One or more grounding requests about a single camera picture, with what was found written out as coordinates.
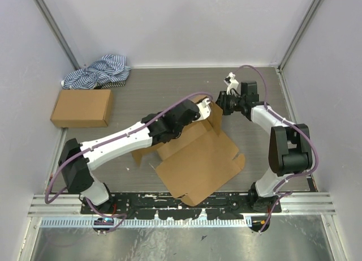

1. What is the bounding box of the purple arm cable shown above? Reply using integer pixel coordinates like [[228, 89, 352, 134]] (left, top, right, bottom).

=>
[[45, 91, 213, 235], [233, 65, 321, 233]]

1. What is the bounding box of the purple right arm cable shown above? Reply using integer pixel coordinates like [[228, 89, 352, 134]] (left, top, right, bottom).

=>
[[233, 65, 321, 233]]

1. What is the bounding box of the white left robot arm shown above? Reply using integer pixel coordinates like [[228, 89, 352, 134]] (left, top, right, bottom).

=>
[[58, 99, 210, 214]]

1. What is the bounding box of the aluminium front rail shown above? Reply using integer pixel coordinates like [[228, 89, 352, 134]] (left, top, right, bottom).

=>
[[28, 192, 336, 217]]

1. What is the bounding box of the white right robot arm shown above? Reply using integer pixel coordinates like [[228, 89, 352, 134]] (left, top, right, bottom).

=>
[[216, 77, 313, 213]]

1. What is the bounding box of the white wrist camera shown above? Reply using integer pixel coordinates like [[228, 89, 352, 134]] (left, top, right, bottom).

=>
[[196, 97, 212, 121], [224, 72, 239, 95]]

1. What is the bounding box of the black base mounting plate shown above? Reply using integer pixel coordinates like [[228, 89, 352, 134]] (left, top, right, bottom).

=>
[[97, 191, 282, 220]]

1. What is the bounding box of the blue striped cloth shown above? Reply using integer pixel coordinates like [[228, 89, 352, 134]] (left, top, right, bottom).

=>
[[61, 54, 131, 89]]

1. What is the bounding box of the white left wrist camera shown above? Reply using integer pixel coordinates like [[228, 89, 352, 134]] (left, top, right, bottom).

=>
[[196, 97, 212, 121]]

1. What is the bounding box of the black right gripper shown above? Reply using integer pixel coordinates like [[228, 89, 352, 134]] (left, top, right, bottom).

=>
[[212, 91, 245, 115]]

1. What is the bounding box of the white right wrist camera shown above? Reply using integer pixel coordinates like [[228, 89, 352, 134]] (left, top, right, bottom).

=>
[[224, 72, 239, 95]]

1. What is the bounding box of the closed brown cardboard box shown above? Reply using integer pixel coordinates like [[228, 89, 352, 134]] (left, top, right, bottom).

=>
[[50, 89, 113, 128]]

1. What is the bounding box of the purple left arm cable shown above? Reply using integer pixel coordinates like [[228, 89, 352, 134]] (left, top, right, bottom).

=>
[[45, 91, 213, 235]]

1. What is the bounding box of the white slotted cable duct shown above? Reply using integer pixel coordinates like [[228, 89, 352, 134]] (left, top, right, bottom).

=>
[[40, 217, 252, 228]]

